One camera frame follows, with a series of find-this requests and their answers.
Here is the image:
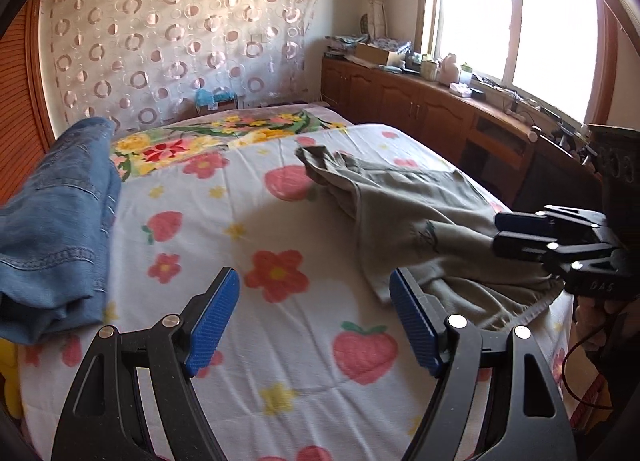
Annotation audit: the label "sheer circle pattern curtain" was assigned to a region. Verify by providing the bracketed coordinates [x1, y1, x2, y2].
[42, 0, 322, 138]

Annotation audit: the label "white figurine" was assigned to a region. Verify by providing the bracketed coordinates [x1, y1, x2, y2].
[437, 53, 462, 85]

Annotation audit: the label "blue denim jeans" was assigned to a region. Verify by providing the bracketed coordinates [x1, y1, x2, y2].
[0, 117, 122, 346]

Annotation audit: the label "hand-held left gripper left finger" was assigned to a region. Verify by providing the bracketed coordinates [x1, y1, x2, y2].
[50, 267, 241, 461]

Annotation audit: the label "strawberry flower print bedsheet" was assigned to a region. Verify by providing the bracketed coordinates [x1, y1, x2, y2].
[15, 123, 576, 461]

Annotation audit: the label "yellow soft object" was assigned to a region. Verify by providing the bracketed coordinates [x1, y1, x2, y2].
[0, 338, 24, 418]

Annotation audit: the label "open cardboard box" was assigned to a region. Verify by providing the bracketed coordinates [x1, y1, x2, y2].
[354, 42, 407, 68]

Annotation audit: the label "blue item on box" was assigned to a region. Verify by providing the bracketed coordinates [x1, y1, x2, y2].
[182, 87, 242, 115]

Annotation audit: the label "person's right hand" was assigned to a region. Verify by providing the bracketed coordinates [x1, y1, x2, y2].
[574, 301, 610, 358]

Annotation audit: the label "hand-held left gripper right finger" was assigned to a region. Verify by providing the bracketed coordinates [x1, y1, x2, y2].
[389, 267, 581, 461]

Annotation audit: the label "wooden sideboard cabinet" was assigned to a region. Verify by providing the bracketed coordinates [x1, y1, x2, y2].
[320, 55, 601, 209]

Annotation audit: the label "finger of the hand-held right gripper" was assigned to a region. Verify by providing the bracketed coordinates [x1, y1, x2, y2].
[492, 231, 628, 283]
[494, 205, 612, 243]

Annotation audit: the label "wooden framed window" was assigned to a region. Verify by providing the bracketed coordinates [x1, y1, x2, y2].
[414, 0, 623, 128]

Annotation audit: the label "green floral blanket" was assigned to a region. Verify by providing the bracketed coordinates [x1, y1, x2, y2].
[110, 103, 358, 182]

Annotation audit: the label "black cable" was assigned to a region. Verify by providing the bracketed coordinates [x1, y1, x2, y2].
[561, 320, 618, 411]

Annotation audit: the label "olive green pants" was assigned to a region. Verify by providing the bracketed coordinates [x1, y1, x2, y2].
[295, 145, 568, 333]

